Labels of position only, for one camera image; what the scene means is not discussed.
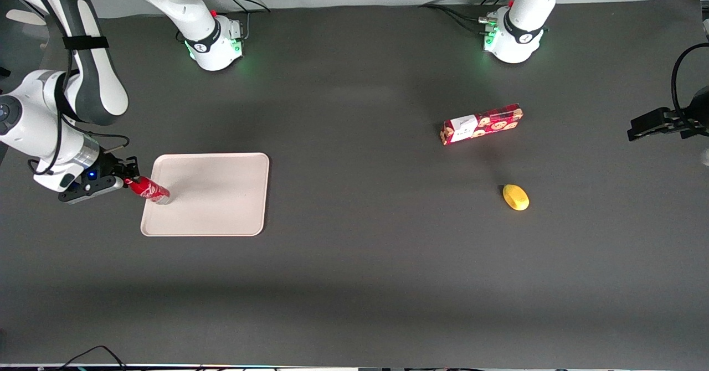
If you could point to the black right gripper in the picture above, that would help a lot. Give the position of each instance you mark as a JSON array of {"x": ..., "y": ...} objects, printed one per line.
[{"x": 112, "y": 167}]

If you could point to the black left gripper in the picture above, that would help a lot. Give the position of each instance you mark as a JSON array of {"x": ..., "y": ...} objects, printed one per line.
[{"x": 688, "y": 123}]

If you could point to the red coke bottle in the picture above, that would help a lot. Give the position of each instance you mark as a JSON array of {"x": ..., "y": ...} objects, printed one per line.
[{"x": 149, "y": 190}]

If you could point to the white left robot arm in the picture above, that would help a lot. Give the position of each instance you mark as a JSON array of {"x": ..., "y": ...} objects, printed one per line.
[{"x": 518, "y": 39}]

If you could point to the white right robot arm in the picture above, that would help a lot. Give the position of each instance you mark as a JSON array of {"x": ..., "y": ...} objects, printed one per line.
[{"x": 205, "y": 39}]

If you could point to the beige plastic tray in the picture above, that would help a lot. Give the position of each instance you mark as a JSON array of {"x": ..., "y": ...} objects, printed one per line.
[{"x": 216, "y": 194}]

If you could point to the yellow lemon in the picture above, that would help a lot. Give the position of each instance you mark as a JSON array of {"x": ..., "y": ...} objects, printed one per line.
[{"x": 515, "y": 197}]

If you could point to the red cookie box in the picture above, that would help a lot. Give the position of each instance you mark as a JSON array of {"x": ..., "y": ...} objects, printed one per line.
[{"x": 482, "y": 124}]

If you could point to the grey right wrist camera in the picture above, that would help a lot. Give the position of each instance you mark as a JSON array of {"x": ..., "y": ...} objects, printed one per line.
[{"x": 88, "y": 189}]

